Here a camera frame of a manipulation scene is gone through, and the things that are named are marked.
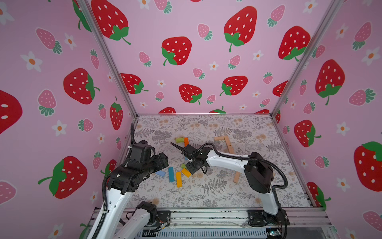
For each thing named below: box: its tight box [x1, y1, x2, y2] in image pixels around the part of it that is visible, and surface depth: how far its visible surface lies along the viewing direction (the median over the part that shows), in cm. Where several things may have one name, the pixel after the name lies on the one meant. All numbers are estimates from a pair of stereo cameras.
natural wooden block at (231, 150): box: [227, 145, 235, 155], surface depth 102 cm
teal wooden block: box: [168, 166, 175, 183], surface depth 91 cm
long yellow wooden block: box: [176, 171, 183, 188], surface depth 89 cm
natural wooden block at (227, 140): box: [223, 135, 232, 146], surface depth 107 cm
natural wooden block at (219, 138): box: [213, 135, 225, 141], surface depth 110 cm
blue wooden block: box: [155, 170, 167, 177], surface depth 91 cm
